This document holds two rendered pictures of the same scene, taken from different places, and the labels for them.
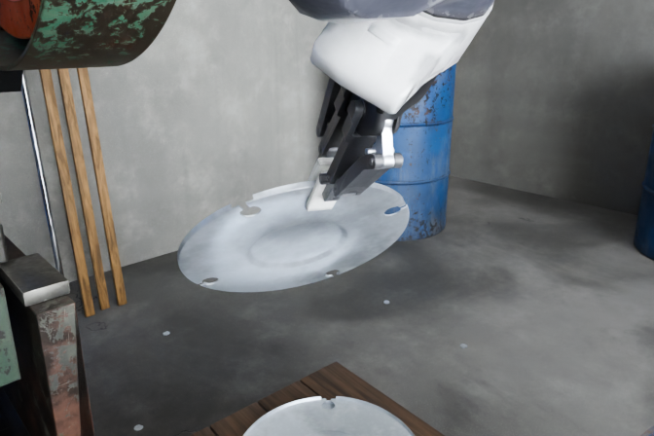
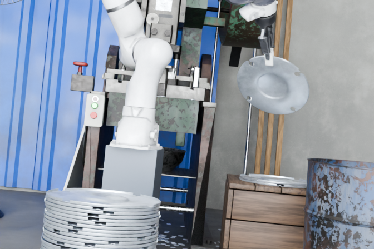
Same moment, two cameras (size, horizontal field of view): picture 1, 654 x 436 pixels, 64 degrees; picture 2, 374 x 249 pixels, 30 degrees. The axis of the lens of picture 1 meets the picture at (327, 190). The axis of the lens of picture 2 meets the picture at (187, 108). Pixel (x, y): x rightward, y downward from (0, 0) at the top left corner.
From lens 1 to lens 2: 2.27 m
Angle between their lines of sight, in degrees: 45
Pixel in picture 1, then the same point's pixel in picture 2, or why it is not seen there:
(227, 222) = (246, 66)
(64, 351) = (208, 123)
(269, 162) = not seen: outside the picture
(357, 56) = (243, 11)
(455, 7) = (259, 3)
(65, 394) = (205, 138)
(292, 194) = (260, 58)
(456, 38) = (260, 9)
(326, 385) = not seen: hidden behind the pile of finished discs
